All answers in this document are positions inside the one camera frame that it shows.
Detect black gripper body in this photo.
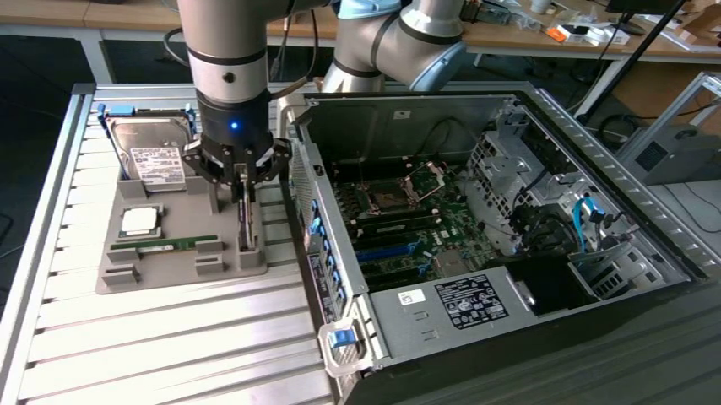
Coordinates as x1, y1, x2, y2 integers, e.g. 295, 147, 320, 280
194, 94, 273, 149

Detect black graphics card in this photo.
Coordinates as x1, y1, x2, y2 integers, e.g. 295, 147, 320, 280
233, 163, 257, 254

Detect hard disk in blue carrier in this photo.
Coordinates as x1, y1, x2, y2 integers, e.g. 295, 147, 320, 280
94, 103, 204, 193

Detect silver CPU chip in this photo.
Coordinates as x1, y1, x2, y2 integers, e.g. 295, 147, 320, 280
118, 207, 162, 238

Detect green RAM stick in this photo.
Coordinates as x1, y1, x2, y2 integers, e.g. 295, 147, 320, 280
110, 235, 219, 253

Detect CPU socket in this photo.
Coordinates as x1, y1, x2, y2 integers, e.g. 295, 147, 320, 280
363, 176, 421, 214

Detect grey parts rack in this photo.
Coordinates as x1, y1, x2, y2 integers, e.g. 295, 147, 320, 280
93, 168, 269, 295

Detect metal socket cover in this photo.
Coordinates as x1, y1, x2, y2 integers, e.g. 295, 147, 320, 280
401, 162, 450, 199

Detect blue expansion slot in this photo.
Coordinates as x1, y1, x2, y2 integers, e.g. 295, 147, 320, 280
355, 242, 421, 262

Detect green motherboard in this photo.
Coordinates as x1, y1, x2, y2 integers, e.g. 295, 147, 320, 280
328, 159, 508, 292

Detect metal disk bay cage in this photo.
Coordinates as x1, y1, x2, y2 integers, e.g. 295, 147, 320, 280
466, 105, 570, 203

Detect silver chipset heatsink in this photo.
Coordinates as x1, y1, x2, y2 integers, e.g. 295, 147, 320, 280
432, 252, 474, 278

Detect grey power supply unit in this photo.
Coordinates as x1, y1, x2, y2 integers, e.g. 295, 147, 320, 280
364, 269, 542, 359

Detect clear plastic bags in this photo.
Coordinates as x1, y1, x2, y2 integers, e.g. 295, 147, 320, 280
483, 0, 551, 33

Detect orange and white box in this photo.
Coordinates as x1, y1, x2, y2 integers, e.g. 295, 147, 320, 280
546, 24, 592, 43

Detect open black PC case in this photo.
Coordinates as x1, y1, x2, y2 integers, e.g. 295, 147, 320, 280
277, 82, 721, 405

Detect black slanted pole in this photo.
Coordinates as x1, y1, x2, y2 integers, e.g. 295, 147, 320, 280
572, 0, 689, 119

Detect grey cabinet box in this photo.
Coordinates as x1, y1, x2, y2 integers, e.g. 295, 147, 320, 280
616, 124, 721, 186

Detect black monitor with stand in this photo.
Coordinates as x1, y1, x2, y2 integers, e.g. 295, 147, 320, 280
604, 0, 676, 35

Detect brown cardboard box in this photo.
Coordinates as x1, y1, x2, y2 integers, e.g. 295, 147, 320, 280
680, 0, 721, 41

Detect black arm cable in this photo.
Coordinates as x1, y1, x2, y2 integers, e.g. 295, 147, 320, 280
161, 8, 320, 102

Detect black looped wire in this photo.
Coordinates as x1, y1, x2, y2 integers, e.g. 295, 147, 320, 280
419, 116, 479, 164

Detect wooden desk grey frame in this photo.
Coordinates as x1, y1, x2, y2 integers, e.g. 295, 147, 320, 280
0, 0, 339, 85
460, 0, 721, 119

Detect black wire bundle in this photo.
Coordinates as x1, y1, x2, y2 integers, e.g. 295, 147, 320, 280
508, 202, 580, 258

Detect blue data wire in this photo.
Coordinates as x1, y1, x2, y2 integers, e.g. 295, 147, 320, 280
570, 196, 608, 254

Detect grey metal drive bracket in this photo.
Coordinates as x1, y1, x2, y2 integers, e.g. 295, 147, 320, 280
566, 242, 659, 300

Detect aluminium profile frame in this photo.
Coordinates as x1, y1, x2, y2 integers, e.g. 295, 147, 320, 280
616, 70, 721, 149

